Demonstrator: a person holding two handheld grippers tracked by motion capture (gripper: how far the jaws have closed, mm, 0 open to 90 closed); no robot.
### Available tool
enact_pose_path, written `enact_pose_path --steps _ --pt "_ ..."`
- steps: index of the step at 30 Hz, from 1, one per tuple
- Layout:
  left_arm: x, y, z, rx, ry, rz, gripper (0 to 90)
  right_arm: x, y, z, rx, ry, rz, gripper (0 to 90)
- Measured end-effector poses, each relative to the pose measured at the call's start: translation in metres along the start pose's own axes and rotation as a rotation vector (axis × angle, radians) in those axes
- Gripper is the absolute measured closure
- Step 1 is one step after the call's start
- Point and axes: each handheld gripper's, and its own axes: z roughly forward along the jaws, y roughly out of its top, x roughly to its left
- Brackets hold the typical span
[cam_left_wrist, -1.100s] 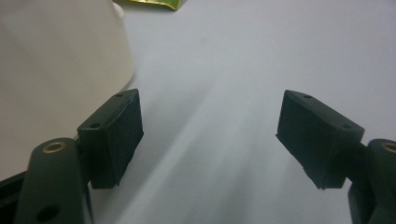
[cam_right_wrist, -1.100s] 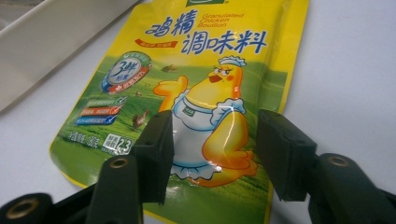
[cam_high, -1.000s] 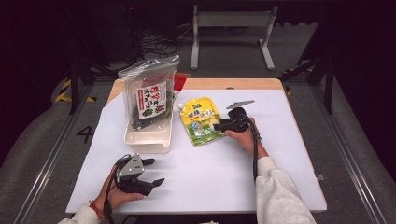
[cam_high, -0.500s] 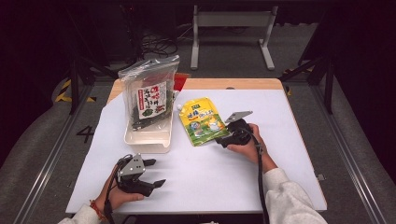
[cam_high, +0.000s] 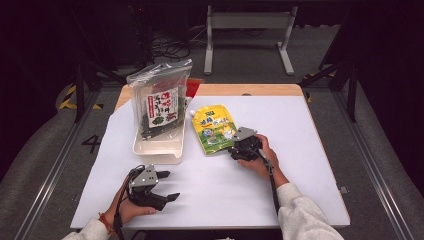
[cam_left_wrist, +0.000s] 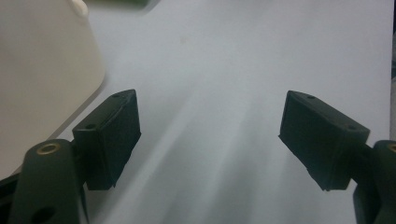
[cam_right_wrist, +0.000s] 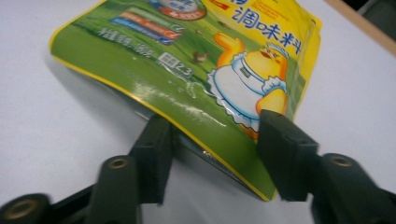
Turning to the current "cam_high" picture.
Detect person's right hand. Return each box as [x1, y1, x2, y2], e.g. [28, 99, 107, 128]
[237, 134, 280, 179]

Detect person's left hand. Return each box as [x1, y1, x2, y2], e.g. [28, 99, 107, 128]
[108, 181, 157, 226]

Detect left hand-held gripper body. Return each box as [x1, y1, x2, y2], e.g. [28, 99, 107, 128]
[128, 163, 168, 212]

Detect hand-held gripper cable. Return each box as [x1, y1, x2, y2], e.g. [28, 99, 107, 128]
[254, 148, 282, 215]
[112, 165, 146, 240]

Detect white plastic container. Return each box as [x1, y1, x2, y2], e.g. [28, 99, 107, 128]
[132, 96, 193, 166]

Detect white table sheet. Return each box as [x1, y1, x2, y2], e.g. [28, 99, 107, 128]
[70, 95, 351, 230]

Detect left hand-held gripper cable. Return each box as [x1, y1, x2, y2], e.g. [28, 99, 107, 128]
[112, 165, 146, 240]

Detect aluminium floor rail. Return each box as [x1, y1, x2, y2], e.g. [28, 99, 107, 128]
[14, 89, 102, 240]
[332, 89, 415, 240]

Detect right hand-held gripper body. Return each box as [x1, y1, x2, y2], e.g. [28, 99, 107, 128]
[231, 126, 264, 162]

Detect red bead bracelet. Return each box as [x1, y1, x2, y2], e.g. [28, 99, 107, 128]
[98, 212, 118, 238]

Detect yellow spouted pouch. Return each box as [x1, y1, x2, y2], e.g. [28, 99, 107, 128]
[189, 104, 240, 156]

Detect clear bag of dried seaweed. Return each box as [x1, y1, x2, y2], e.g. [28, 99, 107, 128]
[126, 58, 194, 141]

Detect right hand-held gripper cable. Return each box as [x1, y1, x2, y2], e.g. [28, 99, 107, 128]
[254, 148, 282, 215]

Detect yellow black hazard tape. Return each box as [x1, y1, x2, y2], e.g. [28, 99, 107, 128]
[58, 84, 103, 111]

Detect black metal stand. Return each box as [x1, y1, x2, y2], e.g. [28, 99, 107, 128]
[71, 59, 134, 123]
[298, 59, 360, 123]

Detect black floor cables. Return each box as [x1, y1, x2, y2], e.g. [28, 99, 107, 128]
[141, 31, 193, 73]

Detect grey metal stand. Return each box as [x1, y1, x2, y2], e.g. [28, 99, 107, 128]
[203, 4, 299, 76]

